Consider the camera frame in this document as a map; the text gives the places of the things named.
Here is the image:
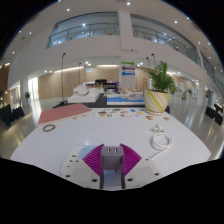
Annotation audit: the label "grey block charger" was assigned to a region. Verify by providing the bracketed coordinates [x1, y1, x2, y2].
[100, 145, 126, 190]

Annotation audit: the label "pink flat board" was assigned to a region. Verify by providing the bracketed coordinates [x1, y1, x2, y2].
[37, 102, 93, 126]

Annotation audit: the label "white architectural model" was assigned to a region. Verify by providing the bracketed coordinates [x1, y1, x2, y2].
[67, 84, 101, 104]

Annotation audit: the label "colourful sticker sheet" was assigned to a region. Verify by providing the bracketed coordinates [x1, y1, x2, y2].
[91, 107, 146, 119]

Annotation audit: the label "coloured arrow direction sign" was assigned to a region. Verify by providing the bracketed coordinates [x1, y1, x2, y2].
[120, 60, 137, 77]

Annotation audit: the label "ceiling lights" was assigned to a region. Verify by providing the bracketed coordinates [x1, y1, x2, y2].
[1, 0, 214, 73]

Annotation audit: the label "brown ring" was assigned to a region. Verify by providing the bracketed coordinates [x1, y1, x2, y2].
[42, 123, 57, 133]

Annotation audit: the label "black display platform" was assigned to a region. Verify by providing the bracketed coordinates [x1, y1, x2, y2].
[53, 93, 171, 114]

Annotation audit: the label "white power strip cable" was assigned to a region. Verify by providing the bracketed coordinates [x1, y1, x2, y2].
[146, 123, 174, 160]

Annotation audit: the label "potted plant in striped pot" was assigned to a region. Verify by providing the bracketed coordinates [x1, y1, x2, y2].
[143, 60, 178, 116]

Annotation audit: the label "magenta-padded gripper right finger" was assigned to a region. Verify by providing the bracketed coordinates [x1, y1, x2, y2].
[120, 143, 162, 190]

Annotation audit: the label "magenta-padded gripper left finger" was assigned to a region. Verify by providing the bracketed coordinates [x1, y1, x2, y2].
[60, 143, 105, 190]

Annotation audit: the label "black chairs group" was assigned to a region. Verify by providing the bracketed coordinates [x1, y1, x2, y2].
[204, 103, 224, 126]
[0, 103, 25, 127]

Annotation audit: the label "blue map board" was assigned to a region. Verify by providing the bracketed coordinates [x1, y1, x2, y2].
[106, 95, 146, 106]

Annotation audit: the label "small white building model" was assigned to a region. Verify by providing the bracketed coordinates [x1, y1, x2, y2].
[119, 86, 145, 100]

